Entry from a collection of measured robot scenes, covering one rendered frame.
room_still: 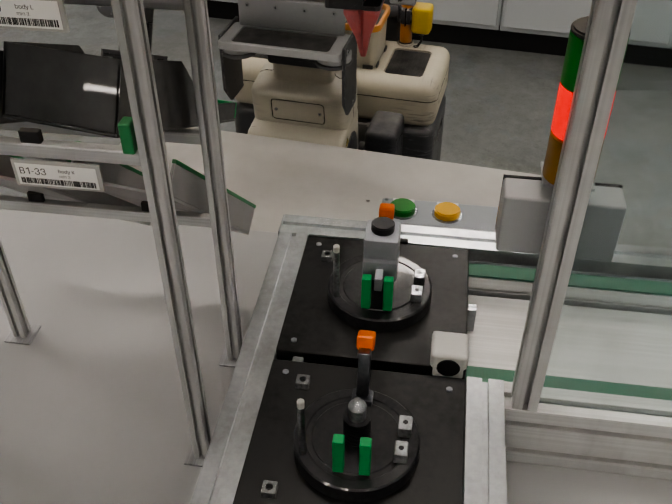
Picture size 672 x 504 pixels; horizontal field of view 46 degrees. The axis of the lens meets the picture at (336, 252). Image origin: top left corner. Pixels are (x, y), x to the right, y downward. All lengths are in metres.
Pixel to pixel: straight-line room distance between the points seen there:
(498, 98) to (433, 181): 2.19
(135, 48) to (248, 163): 0.89
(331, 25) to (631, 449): 0.99
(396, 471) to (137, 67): 0.48
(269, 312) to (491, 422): 0.33
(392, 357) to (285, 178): 0.60
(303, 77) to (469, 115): 1.84
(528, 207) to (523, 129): 2.65
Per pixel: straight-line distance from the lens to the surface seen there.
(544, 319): 0.89
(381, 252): 1.00
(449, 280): 1.12
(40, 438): 1.13
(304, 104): 1.75
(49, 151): 0.79
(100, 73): 0.80
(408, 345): 1.02
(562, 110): 0.77
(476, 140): 3.35
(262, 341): 1.05
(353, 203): 1.44
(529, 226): 0.84
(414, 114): 2.00
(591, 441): 1.03
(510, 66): 3.99
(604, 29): 0.70
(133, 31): 0.69
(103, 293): 1.30
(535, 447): 1.04
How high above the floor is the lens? 1.70
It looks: 39 degrees down
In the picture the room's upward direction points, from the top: straight up
